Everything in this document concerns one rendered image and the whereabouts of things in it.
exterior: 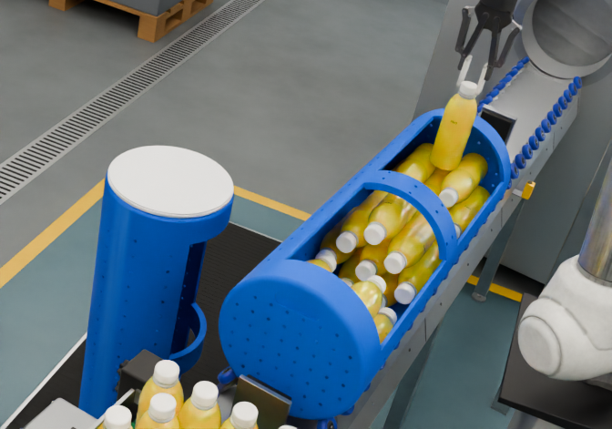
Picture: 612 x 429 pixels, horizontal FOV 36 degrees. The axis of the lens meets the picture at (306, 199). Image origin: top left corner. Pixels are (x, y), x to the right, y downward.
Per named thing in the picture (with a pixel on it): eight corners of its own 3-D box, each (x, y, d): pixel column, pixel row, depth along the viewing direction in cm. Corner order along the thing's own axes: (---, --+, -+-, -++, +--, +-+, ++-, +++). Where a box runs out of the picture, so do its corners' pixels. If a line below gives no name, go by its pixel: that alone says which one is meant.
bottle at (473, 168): (468, 183, 227) (443, 214, 212) (455, 158, 225) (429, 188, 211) (494, 173, 222) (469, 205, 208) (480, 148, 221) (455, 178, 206)
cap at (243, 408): (258, 428, 143) (260, 420, 142) (233, 429, 142) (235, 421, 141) (252, 409, 146) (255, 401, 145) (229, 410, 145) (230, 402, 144)
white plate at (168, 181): (113, 212, 190) (113, 217, 190) (244, 216, 199) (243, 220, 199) (103, 141, 211) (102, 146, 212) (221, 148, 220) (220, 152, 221)
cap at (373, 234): (385, 242, 183) (382, 246, 181) (367, 239, 184) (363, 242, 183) (385, 224, 181) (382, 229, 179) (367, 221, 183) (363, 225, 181)
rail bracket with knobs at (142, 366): (177, 411, 167) (185, 370, 162) (154, 435, 161) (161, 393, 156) (132, 385, 170) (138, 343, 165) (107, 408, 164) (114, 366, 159)
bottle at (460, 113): (434, 151, 220) (458, 81, 210) (462, 163, 218) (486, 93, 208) (424, 162, 214) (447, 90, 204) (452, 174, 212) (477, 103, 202)
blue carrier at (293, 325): (493, 231, 231) (526, 130, 216) (346, 447, 161) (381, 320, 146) (389, 190, 240) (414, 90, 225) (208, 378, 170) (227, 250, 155)
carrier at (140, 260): (76, 497, 236) (187, 489, 246) (111, 218, 190) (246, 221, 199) (70, 413, 259) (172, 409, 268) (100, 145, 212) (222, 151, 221)
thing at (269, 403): (281, 447, 162) (296, 396, 155) (275, 455, 160) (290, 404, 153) (233, 420, 165) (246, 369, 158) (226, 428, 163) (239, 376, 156)
